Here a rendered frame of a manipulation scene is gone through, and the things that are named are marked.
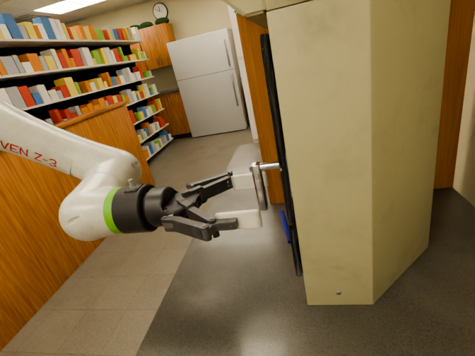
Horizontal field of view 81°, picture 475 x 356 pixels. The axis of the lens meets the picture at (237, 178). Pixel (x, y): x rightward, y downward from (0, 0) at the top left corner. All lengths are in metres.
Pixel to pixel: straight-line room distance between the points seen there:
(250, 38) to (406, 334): 0.66
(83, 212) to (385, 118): 0.52
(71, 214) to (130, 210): 0.12
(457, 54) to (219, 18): 5.47
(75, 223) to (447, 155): 0.86
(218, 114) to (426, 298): 5.17
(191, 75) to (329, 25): 5.22
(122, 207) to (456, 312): 0.58
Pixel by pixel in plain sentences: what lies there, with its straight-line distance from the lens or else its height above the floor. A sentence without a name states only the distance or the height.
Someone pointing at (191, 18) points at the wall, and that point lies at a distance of 6.23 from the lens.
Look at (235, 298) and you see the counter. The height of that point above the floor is 0.94.
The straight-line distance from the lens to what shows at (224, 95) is 5.44.
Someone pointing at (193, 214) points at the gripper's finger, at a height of 1.15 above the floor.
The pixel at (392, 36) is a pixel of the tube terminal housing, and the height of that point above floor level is 1.36.
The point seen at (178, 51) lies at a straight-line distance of 5.60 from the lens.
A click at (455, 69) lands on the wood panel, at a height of 1.24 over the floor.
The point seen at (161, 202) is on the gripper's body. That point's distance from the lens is 0.51.
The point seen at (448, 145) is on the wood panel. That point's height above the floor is 1.06.
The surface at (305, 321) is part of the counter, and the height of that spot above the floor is 0.94.
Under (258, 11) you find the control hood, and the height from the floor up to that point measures 1.41.
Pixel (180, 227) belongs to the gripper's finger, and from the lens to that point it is 0.46.
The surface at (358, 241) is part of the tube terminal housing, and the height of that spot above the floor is 1.08.
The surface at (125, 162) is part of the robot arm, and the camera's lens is 0.67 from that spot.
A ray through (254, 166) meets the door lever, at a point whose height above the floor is 1.21.
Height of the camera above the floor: 1.37
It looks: 24 degrees down
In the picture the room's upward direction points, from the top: 13 degrees counter-clockwise
